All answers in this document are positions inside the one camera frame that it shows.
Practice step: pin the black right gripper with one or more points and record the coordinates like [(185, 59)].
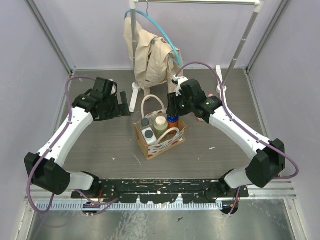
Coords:
[(173, 109)]

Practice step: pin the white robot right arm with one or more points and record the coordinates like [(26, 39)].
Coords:
[(266, 156)]

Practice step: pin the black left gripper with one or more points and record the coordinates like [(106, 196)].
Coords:
[(122, 104)]

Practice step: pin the pink bottle pink cap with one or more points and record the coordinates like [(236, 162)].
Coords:
[(200, 119)]

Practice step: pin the blue clothes hanger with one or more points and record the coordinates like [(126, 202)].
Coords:
[(133, 13)]

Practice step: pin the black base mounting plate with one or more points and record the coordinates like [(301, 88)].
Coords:
[(160, 191)]

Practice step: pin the green bottle beige cap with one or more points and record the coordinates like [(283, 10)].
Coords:
[(160, 126)]

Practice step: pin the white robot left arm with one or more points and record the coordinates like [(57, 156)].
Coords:
[(45, 167)]

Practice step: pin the white clothes rack frame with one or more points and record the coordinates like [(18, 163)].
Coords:
[(211, 31)]

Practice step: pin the white bottle grey cap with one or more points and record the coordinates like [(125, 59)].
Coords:
[(149, 136)]

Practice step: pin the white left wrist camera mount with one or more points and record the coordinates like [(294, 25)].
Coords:
[(114, 88)]

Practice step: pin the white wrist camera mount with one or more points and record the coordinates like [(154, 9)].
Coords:
[(114, 88), (178, 81)]

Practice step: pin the clear bottle grey cap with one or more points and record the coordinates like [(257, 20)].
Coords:
[(143, 123)]

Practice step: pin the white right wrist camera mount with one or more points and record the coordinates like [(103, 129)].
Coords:
[(178, 81)]

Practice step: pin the beige jacket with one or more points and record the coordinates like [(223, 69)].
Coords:
[(155, 61)]

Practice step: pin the orange bottle blue pump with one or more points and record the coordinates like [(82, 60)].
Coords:
[(173, 122)]

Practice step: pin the slotted grey cable duct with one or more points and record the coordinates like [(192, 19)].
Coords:
[(75, 205)]

